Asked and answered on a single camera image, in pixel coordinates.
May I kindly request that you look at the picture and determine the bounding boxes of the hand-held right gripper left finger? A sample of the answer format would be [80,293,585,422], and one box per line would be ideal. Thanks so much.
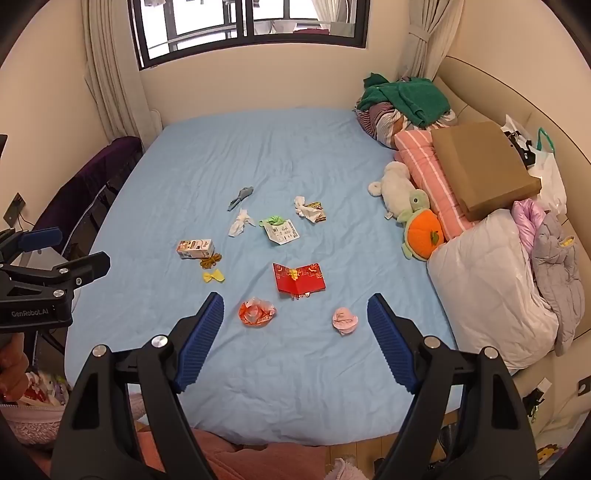
[50,292,225,480]

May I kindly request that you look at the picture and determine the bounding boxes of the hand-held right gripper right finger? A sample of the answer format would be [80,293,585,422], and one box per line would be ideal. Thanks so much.
[367,293,541,480]

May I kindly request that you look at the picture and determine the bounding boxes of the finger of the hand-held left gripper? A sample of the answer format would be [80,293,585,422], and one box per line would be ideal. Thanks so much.
[0,227,64,265]
[0,251,112,296]

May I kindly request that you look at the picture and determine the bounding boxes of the pink tissue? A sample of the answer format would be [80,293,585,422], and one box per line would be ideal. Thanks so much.
[332,307,361,336]

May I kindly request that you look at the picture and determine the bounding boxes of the orange white wrapper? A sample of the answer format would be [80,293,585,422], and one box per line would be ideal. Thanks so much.
[238,298,278,328]

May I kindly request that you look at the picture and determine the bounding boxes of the small drink carton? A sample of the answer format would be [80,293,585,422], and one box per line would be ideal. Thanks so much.
[176,239,216,260]

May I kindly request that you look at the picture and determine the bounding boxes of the green white label packet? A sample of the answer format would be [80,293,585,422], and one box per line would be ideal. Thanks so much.
[259,215,300,244]

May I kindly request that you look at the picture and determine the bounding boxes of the yellow snack wrapper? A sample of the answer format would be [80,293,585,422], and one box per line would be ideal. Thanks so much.
[302,202,328,225]

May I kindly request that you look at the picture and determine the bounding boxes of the grey wrapper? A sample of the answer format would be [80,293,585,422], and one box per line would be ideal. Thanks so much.
[227,186,254,212]

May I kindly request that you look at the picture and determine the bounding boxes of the person's left hand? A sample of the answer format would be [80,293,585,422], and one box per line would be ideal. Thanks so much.
[0,333,29,402]

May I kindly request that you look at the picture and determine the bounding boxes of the purple velvet cover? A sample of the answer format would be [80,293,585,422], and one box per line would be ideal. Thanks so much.
[34,136,144,259]

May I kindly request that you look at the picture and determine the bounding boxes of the green orange turtle plush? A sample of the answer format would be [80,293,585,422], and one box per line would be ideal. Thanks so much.
[397,189,445,262]

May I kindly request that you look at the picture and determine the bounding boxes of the white duvet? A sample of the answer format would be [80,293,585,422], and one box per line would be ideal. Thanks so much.
[426,209,559,370]

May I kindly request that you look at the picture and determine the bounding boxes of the pink fleece clothing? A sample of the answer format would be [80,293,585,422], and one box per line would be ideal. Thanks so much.
[129,425,333,480]

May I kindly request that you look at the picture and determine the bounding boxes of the white plush toy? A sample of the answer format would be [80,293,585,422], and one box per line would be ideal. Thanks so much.
[368,161,419,221]

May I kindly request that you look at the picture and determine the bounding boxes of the grey puffer jacket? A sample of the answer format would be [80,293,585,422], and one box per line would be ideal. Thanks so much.
[531,212,586,356]

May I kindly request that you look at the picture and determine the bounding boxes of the beige curtain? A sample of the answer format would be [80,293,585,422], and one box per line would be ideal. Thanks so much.
[82,0,145,144]
[402,0,465,83]

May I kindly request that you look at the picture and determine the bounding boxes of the pink striped pillow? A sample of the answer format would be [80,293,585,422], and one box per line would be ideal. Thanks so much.
[394,129,476,241]

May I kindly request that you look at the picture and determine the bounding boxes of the lilac puffer jacket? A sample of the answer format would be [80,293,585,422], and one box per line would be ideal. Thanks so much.
[511,198,548,252]

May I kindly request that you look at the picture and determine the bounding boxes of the brown cardboard box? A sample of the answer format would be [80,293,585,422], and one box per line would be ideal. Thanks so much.
[431,121,542,222]

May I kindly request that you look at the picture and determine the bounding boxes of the light blue bed sheet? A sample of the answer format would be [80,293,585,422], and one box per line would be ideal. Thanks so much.
[65,107,467,446]

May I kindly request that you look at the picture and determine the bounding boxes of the white plastic bag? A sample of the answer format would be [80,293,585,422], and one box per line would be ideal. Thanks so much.
[501,114,568,215]

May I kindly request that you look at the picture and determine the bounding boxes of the black plastic hangers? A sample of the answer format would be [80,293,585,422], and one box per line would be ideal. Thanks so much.
[504,130,536,167]

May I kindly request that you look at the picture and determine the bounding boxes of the green sweater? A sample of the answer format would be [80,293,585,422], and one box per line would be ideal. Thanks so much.
[358,73,451,128]

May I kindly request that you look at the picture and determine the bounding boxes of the dark framed window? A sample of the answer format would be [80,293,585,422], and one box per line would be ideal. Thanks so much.
[128,0,371,71]

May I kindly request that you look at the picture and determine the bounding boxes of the beige padded headboard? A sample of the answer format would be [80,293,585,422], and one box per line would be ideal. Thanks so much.
[436,55,591,416]

